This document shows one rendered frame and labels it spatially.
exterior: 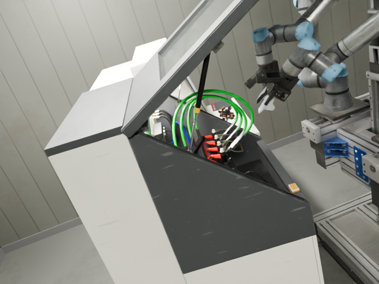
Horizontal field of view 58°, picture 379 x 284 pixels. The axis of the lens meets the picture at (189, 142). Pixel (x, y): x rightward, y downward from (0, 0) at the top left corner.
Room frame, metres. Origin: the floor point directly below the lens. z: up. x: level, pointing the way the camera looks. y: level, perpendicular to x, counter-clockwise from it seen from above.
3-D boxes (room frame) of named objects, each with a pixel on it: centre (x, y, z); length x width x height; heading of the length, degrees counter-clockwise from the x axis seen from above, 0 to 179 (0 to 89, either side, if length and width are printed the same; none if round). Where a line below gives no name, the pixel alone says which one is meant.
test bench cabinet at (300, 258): (1.44, -0.10, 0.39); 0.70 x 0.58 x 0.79; 178
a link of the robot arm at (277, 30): (1.60, -0.54, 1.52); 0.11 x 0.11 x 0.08; 37
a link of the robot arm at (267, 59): (1.55, -0.45, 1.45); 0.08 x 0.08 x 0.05
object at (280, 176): (1.43, -0.37, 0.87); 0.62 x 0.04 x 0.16; 178
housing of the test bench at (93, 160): (1.81, 0.32, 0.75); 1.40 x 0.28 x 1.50; 178
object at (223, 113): (2.17, -0.30, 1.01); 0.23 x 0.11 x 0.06; 178
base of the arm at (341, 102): (1.68, -0.83, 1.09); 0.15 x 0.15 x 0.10
